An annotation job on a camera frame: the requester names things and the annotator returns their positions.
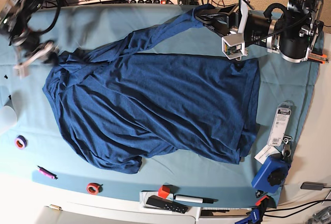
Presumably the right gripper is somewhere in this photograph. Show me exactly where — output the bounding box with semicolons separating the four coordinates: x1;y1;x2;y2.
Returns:
12;34;59;78

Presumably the white paper roll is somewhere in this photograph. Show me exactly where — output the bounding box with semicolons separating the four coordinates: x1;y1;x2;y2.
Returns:
0;99;18;135

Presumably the red tape roll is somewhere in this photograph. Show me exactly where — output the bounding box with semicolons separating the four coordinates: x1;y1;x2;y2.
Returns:
86;183;102;195

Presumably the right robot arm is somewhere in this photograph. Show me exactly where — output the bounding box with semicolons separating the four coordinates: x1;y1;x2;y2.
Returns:
1;0;61;78

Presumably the orange red cube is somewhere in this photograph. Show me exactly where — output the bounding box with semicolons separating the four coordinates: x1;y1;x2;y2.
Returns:
158;185;171;199

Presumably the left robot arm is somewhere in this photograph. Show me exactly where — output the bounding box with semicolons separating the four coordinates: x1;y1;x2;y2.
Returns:
194;0;328;64

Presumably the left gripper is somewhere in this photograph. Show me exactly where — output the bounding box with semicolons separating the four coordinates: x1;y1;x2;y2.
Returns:
193;0;277;61

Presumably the grey adapter box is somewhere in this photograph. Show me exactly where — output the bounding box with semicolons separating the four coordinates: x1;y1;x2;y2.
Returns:
300;182;325;191

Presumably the white blister pack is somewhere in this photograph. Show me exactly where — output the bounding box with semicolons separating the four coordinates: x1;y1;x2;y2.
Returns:
267;100;293;146

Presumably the white paper card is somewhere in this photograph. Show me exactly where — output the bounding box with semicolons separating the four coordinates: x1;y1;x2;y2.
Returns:
254;145;280;164

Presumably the power strip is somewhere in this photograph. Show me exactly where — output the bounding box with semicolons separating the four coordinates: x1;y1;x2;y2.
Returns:
114;0;173;5

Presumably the orange black utility clamp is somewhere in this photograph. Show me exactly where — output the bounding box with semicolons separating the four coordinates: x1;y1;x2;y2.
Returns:
308;53;329;64

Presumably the white black marker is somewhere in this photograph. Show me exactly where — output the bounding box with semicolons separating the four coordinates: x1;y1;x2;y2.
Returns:
174;195;215;204

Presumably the pink pen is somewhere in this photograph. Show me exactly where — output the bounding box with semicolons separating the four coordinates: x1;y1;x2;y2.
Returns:
37;166;57;180

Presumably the blue orange clamp bottom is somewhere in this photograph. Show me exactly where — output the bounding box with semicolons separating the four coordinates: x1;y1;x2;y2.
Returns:
235;195;270;224

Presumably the light blue table cloth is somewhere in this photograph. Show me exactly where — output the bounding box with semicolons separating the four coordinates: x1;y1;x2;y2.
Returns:
1;4;320;207

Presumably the dark blue t-shirt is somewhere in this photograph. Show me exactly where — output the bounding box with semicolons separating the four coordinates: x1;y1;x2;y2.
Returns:
43;8;260;174

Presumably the blue box with knob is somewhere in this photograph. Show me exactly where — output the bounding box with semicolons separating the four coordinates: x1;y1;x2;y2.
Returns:
251;156;291;193

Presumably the purple tape roll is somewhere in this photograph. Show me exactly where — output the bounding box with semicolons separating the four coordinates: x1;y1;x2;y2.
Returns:
14;135;27;150

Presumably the black remote control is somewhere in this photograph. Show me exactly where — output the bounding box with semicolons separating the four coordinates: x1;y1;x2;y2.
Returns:
146;196;189;214

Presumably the metal keys carabiner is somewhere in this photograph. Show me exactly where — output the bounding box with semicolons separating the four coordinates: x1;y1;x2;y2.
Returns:
282;135;292;162

